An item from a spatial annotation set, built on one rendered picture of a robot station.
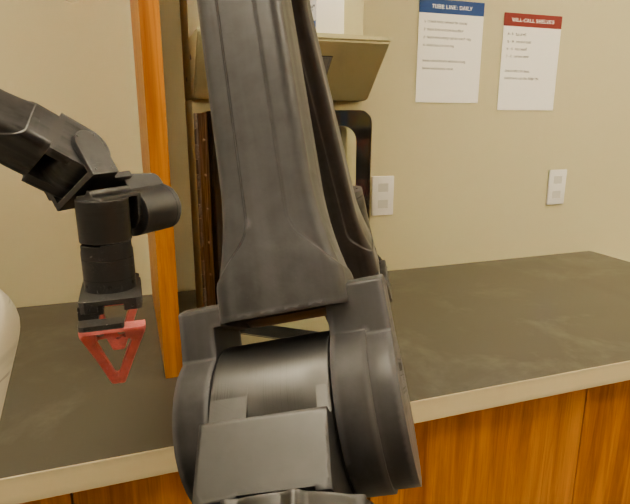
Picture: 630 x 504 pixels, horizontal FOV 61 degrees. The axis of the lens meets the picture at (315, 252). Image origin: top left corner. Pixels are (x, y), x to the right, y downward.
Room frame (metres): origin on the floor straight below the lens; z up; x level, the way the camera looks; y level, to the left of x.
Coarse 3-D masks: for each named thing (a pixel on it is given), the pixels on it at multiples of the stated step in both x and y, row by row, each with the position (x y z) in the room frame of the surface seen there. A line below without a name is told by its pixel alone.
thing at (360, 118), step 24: (360, 120) 0.85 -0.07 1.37; (360, 144) 0.85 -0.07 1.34; (216, 168) 0.94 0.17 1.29; (360, 168) 0.85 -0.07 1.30; (216, 192) 0.94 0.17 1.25; (216, 216) 0.94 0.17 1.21; (216, 240) 0.94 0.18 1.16; (216, 264) 0.94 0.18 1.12; (216, 288) 0.94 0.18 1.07; (264, 336) 0.91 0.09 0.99; (288, 336) 0.89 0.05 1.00
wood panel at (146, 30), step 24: (144, 0) 0.85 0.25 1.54; (144, 24) 0.85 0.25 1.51; (144, 48) 0.85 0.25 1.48; (144, 72) 0.85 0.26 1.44; (144, 96) 0.87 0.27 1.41; (144, 120) 0.95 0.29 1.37; (144, 144) 1.04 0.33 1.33; (144, 168) 1.16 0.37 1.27; (168, 168) 0.86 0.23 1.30; (168, 240) 0.85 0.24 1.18; (168, 264) 0.85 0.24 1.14; (168, 288) 0.85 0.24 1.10; (168, 312) 0.85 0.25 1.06; (168, 336) 0.85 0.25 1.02; (168, 360) 0.85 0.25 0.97
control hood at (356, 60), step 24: (192, 48) 0.91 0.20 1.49; (336, 48) 0.94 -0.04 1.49; (360, 48) 0.95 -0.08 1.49; (384, 48) 0.96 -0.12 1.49; (192, 72) 0.93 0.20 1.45; (336, 72) 0.97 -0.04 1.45; (360, 72) 0.99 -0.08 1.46; (192, 96) 0.95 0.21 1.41; (336, 96) 1.01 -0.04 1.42; (360, 96) 1.03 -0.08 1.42
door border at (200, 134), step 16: (208, 160) 0.94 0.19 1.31; (208, 176) 0.94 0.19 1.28; (208, 192) 0.94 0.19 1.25; (208, 208) 0.94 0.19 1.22; (208, 224) 0.94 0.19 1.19; (208, 240) 0.94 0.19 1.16; (208, 256) 0.95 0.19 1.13; (208, 272) 0.95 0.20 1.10; (208, 288) 0.95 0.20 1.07; (208, 304) 0.95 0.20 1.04
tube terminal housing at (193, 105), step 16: (192, 0) 0.96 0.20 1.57; (352, 0) 1.06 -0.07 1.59; (192, 16) 0.96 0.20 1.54; (352, 16) 1.06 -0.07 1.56; (192, 32) 0.96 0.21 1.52; (352, 32) 1.06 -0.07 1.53; (192, 112) 0.96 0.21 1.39; (192, 128) 0.97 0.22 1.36; (192, 144) 0.98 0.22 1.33; (192, 160) 0.99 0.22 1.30; (192, 176) 1.01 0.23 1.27; (192, 192) 1.02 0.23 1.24; (192, 208) 1.04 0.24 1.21; (192, 224) 1.05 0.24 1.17; (256, 336) 0.99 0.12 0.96
